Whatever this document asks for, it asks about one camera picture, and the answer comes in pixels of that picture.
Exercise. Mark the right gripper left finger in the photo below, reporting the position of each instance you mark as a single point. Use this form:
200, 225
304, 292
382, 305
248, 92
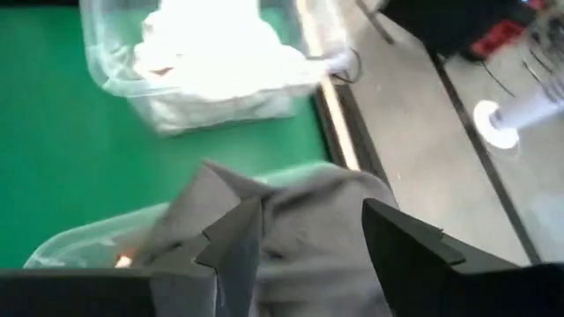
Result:
235, 264

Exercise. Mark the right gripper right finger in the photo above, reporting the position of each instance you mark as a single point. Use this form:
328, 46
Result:
410, 264

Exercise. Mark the dark grey terry towel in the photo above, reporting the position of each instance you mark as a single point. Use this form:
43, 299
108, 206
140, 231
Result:
308, 246

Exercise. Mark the clear plastic bin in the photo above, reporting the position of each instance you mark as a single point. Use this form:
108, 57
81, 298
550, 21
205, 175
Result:
110, 66
88, 244

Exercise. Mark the white towel brown grid lines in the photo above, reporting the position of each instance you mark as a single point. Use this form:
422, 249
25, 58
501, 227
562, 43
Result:
220, 53

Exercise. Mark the white tower fan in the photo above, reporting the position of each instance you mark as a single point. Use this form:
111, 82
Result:
493, 127

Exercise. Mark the green table mat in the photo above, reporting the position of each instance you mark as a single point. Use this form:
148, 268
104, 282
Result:
53, 132

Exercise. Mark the red power strip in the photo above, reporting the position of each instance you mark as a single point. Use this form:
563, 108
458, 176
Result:
498, 39

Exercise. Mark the black and red device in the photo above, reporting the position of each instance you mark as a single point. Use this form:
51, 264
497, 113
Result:
440, 22

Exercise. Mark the black table frame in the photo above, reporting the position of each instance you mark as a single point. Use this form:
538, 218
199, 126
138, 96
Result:
352, 127

